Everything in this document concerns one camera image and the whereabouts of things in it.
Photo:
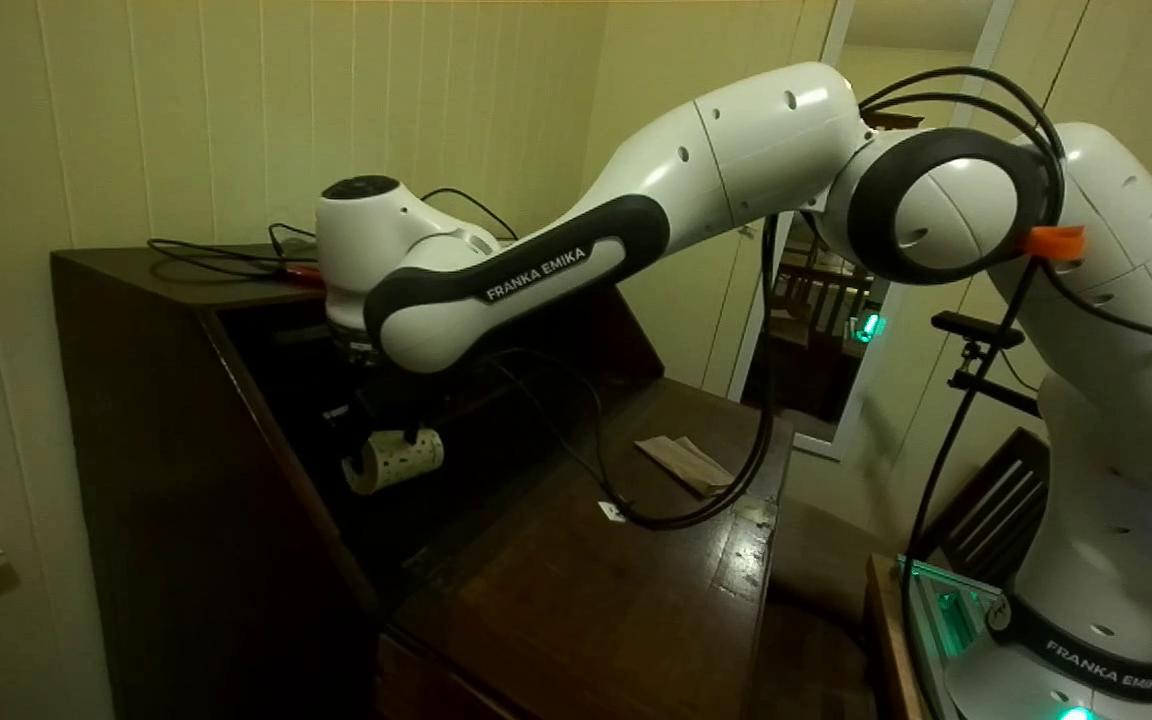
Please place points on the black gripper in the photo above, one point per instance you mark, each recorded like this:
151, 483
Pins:
397, 394

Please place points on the white dotted paper cup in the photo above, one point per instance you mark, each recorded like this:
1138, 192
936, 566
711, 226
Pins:
423, 461

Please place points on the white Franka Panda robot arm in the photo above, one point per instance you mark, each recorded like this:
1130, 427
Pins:
736, 145

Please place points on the dark wooden secretary desk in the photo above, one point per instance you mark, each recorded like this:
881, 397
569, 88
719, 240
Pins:
601, 603

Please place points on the folded beige paper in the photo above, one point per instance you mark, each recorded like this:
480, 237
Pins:
686, 466

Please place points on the light wooden robot stand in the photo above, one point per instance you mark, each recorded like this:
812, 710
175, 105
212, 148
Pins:
888, 640

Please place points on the dark slatted wooden chair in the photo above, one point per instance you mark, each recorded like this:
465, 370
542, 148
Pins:
999, 515

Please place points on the white framed wall mirror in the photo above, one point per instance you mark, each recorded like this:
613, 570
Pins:
803, 361

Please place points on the black camera on stand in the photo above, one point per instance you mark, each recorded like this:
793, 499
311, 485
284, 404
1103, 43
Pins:
976, 326

